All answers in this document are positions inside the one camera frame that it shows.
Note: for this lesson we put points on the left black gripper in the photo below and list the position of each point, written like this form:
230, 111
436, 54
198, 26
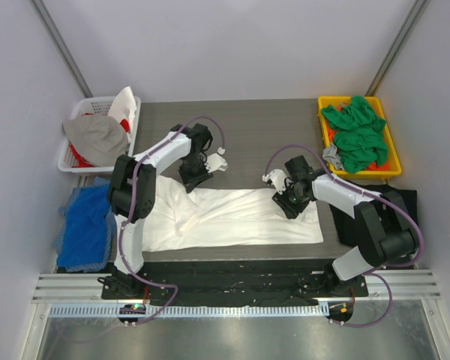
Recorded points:
196, 178

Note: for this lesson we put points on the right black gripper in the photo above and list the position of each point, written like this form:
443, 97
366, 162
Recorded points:
289, 204

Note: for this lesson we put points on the white t shirt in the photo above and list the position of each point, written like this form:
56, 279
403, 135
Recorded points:
206, 218

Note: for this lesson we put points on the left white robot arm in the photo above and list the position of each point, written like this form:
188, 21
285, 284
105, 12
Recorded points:
132, 197

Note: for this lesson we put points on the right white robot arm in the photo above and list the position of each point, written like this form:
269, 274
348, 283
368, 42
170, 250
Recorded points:
378, 223

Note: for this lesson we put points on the grey cloth in bin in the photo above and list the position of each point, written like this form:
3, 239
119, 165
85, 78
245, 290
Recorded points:
330, 154

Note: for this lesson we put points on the black folded t shirt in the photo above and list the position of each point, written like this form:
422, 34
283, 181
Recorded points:
345, 225

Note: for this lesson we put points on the green t shirt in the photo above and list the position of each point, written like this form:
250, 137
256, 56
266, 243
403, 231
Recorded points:
358, 132

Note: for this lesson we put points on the white cloth in basket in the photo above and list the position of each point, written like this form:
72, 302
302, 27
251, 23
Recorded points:
125, 106

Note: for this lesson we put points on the grey cloth in basket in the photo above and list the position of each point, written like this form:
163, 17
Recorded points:
95, 138

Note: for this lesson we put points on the white plastic basket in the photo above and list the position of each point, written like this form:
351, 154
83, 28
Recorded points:
67, 163

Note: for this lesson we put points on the red cloth in basket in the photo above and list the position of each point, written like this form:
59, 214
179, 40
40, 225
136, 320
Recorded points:
125, 125

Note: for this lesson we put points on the blue t shirt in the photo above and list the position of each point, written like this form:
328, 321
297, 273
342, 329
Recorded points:
84, 228

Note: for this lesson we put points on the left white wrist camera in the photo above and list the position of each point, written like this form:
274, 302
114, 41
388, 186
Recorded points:
216, 162

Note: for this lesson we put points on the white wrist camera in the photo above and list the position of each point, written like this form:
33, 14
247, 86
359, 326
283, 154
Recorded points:
276, 178
216, 162

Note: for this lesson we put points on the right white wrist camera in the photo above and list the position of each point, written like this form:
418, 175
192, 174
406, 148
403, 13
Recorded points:
276, 178

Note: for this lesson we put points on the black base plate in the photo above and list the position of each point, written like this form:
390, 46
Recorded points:
236, 284

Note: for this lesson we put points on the aluminium frame rail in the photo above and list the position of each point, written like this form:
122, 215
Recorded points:
404, 284

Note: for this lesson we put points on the white slotted cable duct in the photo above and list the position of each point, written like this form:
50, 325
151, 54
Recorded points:
136, 310

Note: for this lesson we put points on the right corner aluminium post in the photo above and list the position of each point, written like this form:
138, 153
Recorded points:
406, 29

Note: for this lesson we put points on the corner aluminium post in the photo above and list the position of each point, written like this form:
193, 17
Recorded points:
59, 43
406, 29

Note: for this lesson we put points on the left corner aluminium post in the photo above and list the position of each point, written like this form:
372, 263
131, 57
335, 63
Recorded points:
59, 43

